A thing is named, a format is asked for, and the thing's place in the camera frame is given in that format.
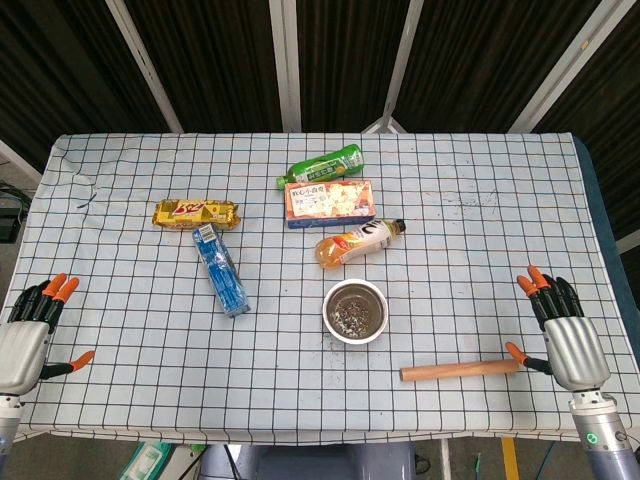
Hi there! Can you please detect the metal bowl with seeds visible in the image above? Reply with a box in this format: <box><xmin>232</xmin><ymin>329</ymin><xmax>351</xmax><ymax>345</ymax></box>
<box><xmin>322</xmin><ymin>278</ymin><xmax>390</xmax><ymax>345</ymax></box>

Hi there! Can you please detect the green drink bottle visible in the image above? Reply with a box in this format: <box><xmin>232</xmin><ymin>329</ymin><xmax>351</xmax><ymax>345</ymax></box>
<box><xmin>276</xmin><ymin>143</ymin><xmax>365</xmax><ymax>191</ymax></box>

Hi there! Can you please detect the white tripod stand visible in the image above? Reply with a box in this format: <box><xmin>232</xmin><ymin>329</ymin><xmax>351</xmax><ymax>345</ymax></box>
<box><xmin>360</xmin><ymin>102</ymin><xmax>407</xmax><ymax>135</ymax></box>

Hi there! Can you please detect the wooden rolling pin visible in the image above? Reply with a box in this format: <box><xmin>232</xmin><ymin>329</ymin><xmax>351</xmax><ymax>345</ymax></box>
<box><xmin>399</xmin><ymin>359</ymin><xmax>522</xmax><ymax>383</ymax></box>

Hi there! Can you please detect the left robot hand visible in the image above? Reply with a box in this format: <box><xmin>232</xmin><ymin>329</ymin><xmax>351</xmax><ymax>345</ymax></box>
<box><xmin>0</xmin><ymin>272</ymin><xmax>96</xmax><ymax>396</ymax></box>

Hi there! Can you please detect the blue biscuit packet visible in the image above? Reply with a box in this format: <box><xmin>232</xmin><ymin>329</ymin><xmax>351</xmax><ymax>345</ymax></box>
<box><xmin>192</xmin><ymin>223</ymin><xmax>251</xmax><ymax>319</ymax></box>

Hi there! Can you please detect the yellow biscuit packet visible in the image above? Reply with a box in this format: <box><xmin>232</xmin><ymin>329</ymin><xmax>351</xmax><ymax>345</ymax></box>
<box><xmin>151</xmin><ymin>198</ymin><xmax>242</xmax><ymax>232</ymax></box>

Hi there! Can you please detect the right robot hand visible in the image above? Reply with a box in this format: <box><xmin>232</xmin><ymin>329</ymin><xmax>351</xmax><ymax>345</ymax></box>
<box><xmin>504</xmin><ymin>265</ymin><xmax>611</xmax><ymax>392</ymax></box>

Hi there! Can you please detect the checkered white tablecloth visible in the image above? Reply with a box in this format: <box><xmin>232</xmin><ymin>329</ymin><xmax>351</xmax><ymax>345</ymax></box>
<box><xmin>0</xmin><ymin>131</ymin><xmax>640</xmax><ymax>448</ymax></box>

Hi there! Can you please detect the orange snack box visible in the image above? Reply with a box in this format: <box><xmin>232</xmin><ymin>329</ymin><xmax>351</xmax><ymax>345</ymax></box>
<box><xmin>283</xmin><ymin>179</ymin><xmax>377</xmax><ymax>230</ymax></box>

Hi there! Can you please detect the green white box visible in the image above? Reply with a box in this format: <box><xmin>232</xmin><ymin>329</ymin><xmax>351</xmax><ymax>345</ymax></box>
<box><xmin>118</xmin><ymin>440</ymin><xmax>176</xmax><ymax>480</ymax></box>

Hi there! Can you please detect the black device with cables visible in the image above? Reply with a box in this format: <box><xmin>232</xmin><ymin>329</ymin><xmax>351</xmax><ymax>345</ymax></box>
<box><xmin>0</xmin><ymin>182</ymin><xmax>32</xmax><ymax>245</ymax></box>

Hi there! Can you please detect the orange juice bottle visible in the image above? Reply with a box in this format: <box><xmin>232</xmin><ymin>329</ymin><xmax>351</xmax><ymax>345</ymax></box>
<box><xmin>314</xmin><ymin>217</ymin><xmax>407</xmax><ymax>271</ymax></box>

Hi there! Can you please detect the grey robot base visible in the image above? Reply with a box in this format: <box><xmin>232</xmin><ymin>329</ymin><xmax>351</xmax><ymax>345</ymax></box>
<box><xmin>199</xmin><ymin>441</ymin><xmax>417</xmax><ymax>480</ymax></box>

